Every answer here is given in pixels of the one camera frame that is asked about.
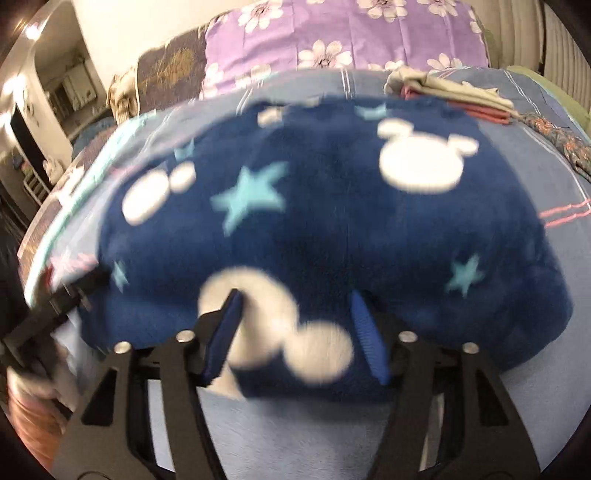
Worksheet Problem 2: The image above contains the beige pleated curtain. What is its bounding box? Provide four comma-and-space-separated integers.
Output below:
531, 0, 591, 93

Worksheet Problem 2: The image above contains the blue plaid blanket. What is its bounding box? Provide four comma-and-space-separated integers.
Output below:
18, 65, 591, 480

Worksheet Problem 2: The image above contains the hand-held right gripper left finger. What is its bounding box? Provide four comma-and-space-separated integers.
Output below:
53, 288, 245, 480

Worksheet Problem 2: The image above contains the navy star print fleece robe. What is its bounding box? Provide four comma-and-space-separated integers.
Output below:
76, 95, 575, 402

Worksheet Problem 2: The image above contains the beige crumpled cloth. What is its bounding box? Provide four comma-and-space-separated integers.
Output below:
107, 69, 139, 125

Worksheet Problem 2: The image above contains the purple floral pillow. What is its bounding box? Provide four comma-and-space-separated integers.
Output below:
201, 0, 490, 100

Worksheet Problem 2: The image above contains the dark tree print pillow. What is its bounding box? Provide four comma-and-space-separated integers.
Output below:
136, 28, 208, 114

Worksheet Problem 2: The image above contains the folded grey pink garment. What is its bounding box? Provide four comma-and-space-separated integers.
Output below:
385, 67, 515, 126

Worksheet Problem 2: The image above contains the folded floral patterned cloth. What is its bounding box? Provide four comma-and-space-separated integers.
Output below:
522, 113, 591, 178

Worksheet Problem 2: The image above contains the person's left forearm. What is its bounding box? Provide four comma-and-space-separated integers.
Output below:
7, 364, 75, 467

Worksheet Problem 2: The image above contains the white railing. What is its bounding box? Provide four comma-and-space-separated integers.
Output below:
23, 175, 51, 204

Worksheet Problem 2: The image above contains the teal textured blanket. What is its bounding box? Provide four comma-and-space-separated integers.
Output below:
71, 117, 116, 153

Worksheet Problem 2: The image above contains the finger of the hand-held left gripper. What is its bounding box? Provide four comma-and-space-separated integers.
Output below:
46, 268, 112, 324

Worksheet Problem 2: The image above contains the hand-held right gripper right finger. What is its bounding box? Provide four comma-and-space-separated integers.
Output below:
348, 291, 541, 480

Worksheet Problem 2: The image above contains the dark patterned bedspread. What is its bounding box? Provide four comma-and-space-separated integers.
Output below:
18, 154, 93, 287

